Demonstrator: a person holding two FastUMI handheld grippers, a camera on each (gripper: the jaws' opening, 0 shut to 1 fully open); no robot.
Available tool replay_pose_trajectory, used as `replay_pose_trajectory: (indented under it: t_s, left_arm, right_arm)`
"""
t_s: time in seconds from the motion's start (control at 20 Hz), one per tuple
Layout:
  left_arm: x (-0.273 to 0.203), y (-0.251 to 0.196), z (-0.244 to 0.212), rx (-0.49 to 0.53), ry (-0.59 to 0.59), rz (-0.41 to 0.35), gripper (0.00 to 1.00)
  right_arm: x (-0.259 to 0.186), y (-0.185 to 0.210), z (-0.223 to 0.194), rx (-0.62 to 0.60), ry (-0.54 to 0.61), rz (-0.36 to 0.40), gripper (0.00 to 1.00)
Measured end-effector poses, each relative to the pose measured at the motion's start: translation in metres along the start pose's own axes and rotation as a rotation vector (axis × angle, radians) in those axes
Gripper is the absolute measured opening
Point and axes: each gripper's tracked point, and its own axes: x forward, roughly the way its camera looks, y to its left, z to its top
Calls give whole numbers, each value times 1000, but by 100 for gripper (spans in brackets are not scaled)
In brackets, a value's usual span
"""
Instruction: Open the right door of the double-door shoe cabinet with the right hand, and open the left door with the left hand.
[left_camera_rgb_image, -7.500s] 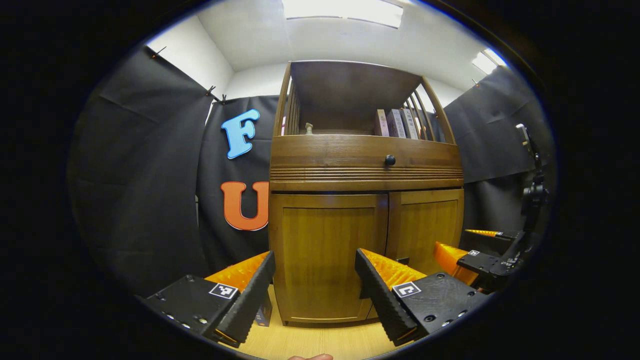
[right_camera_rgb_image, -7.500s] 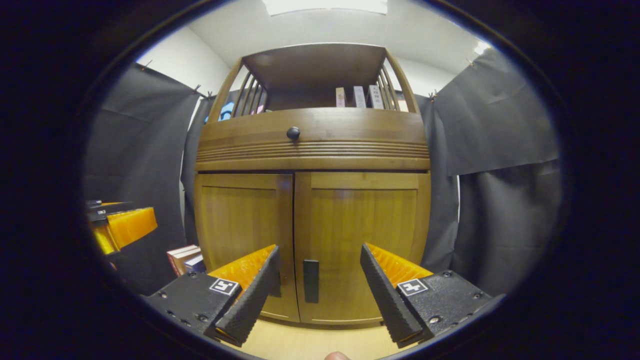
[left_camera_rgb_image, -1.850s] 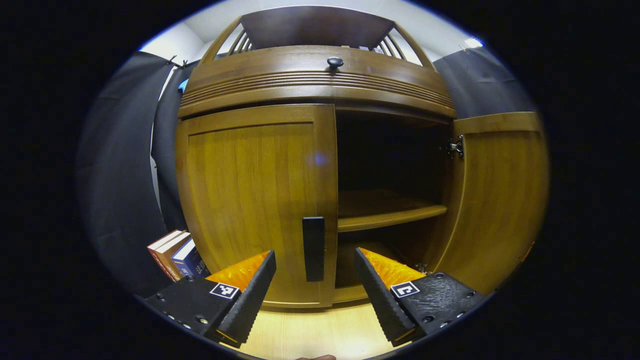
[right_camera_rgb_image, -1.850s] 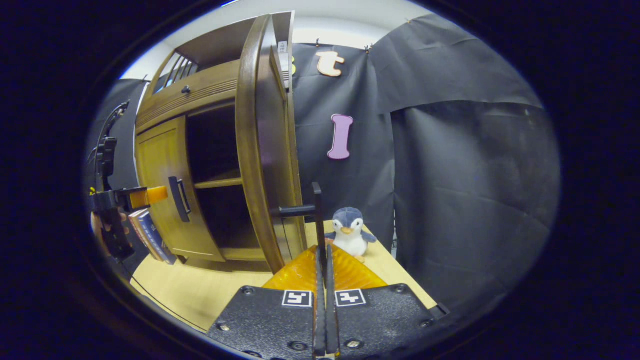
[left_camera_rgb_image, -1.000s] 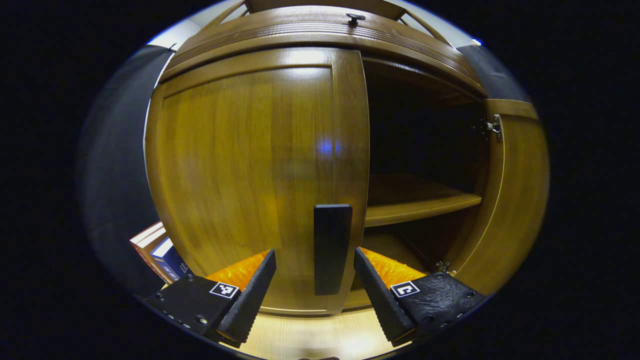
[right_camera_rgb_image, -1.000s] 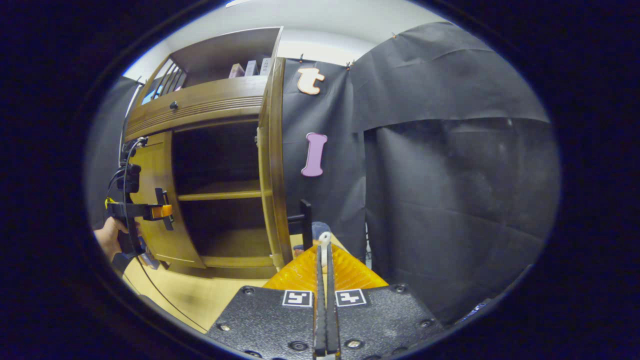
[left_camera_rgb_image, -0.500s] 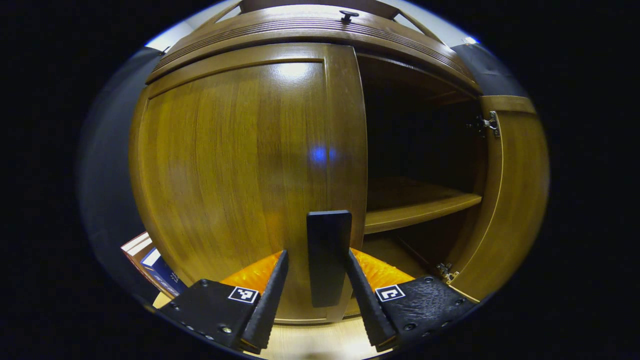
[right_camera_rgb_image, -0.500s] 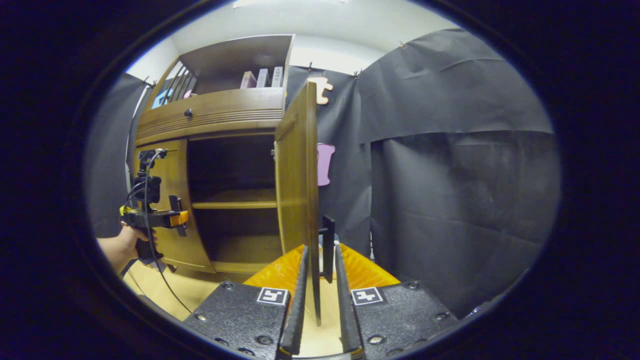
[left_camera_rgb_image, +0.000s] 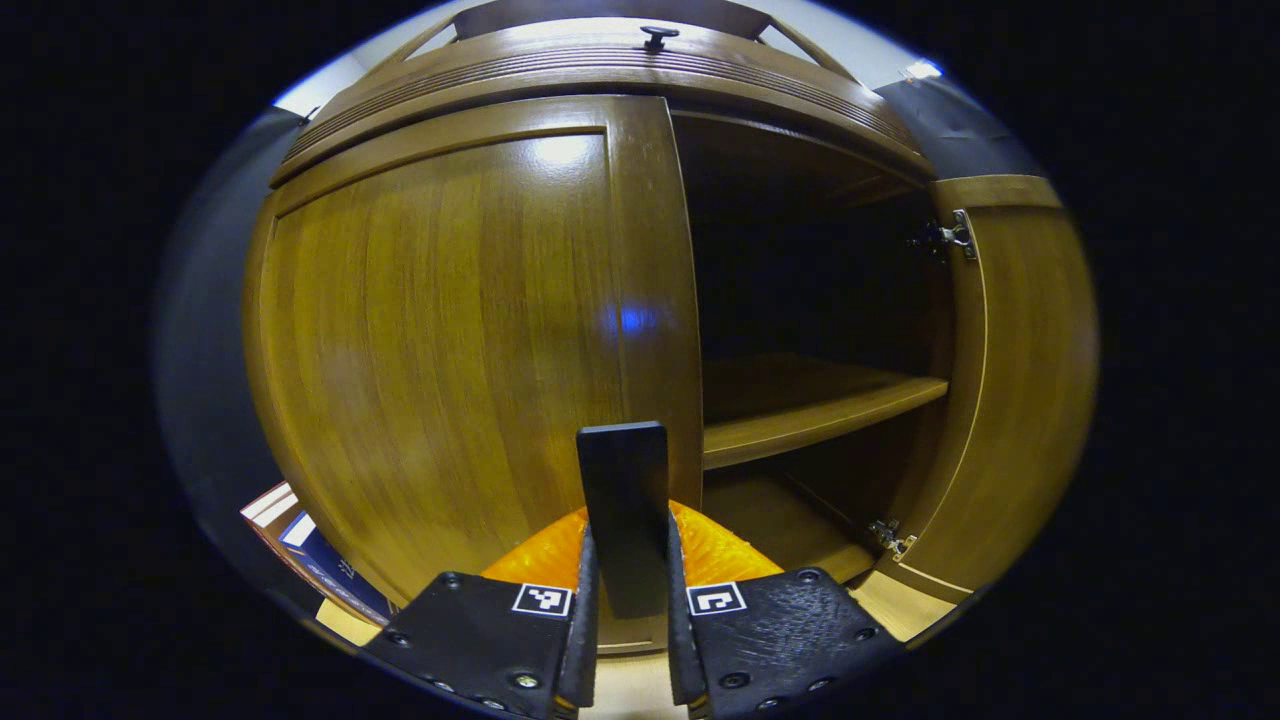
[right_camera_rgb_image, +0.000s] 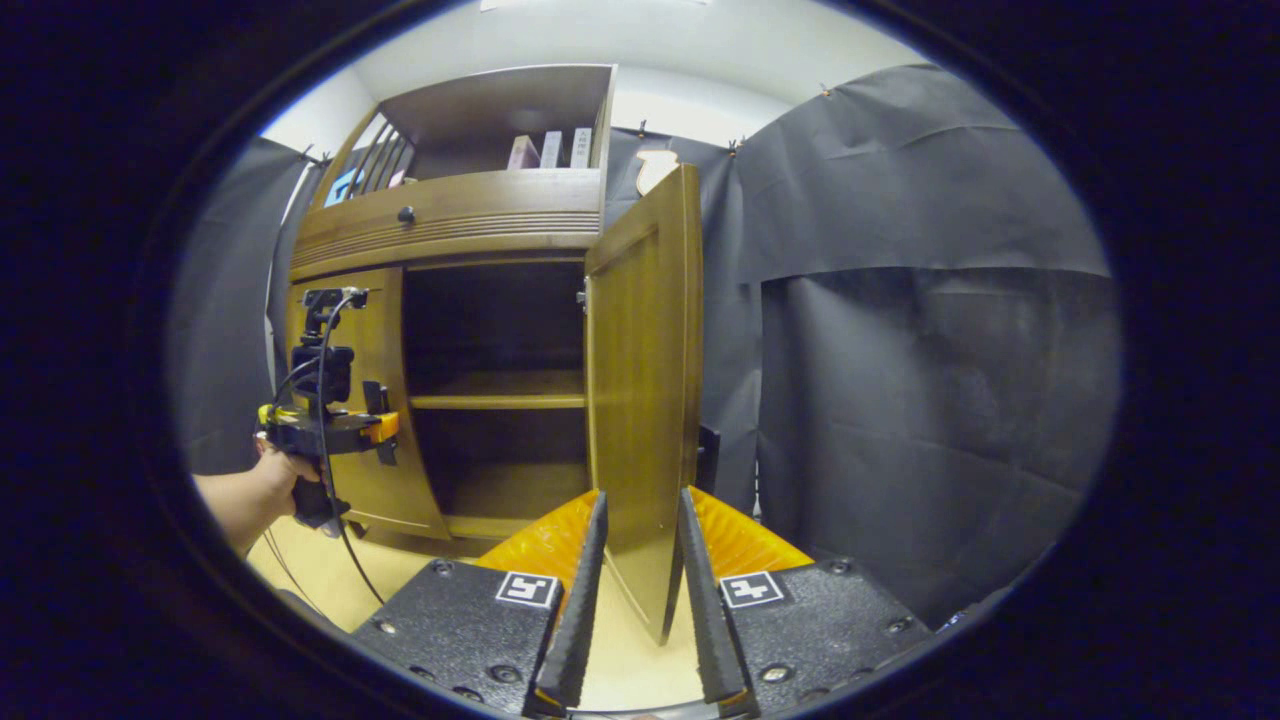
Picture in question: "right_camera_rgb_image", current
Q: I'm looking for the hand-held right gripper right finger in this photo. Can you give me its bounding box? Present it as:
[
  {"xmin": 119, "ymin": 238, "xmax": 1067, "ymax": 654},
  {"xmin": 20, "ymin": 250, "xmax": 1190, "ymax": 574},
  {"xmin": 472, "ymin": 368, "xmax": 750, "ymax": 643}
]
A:
[{"xmin": 677, "ymin": 486, "xmax": 938, "ymax": 707}]

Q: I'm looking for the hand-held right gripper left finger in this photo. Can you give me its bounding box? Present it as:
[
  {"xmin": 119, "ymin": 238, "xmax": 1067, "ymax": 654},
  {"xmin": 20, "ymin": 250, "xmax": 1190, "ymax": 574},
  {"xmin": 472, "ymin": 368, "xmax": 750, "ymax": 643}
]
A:
[{"xmin": 349, "ymin": 489, "xmax": 610, "ymax": 717}]

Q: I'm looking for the wooden shoe cabinet door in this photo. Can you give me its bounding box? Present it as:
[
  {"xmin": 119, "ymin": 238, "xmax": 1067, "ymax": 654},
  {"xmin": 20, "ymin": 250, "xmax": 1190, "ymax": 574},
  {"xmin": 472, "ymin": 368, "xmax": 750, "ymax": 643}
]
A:
[
  {"xmin": 584, "ymin": 162, "xmax": 705, "ymax": 647},
  {"xmin": 287, "ymin": 264, "xmax": 452, "ymax": 542}
]

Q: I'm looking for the wooden double-door shoe cabinet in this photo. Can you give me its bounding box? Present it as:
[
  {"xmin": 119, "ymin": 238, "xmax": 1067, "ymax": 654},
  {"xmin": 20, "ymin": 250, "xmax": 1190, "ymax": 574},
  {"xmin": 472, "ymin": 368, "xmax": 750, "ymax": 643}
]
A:
[{"xmin": 284, "ymin": 64, "xmax": 706, "ymax": 647}]

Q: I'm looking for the wooden inner cabinet shelf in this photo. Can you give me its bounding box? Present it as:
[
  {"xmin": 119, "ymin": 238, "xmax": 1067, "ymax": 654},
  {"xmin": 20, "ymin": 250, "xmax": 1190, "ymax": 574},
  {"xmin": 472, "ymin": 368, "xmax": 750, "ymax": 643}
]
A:
[{"xmin": 407, "ymin": 369, "xmax": 587, "ymax": 412}]

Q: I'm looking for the wooden cabinet drawer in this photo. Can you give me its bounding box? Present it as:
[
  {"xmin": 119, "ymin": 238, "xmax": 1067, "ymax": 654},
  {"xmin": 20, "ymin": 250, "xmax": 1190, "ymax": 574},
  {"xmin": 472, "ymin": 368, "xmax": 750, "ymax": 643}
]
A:
[{"xmin": 289, "ymin": 167, "xmax": 605, "ymax": 284}]

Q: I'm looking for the black backdrop cloth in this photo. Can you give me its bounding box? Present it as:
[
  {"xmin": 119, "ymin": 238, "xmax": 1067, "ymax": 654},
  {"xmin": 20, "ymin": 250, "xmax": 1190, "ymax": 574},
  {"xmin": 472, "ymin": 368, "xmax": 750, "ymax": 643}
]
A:
[{"xmin": 168, "ymin": 64, "xmax": 1123, "ymax": 633}]

